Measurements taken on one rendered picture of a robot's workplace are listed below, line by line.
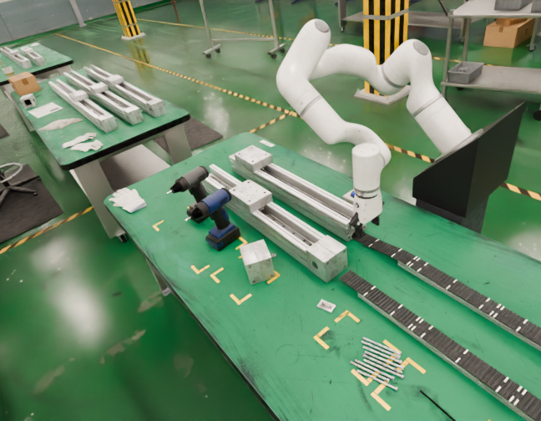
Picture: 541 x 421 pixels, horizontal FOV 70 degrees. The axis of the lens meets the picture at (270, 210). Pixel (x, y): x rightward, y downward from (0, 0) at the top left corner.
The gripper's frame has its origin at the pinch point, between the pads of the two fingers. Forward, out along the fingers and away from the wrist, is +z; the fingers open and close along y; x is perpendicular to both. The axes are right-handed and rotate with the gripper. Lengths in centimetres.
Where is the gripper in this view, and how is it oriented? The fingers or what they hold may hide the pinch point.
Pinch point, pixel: (367, 227)
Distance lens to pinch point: 141.5
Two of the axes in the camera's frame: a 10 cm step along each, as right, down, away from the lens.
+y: 7.8, -4.7, 4.1
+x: -6.0, -4.0, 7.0
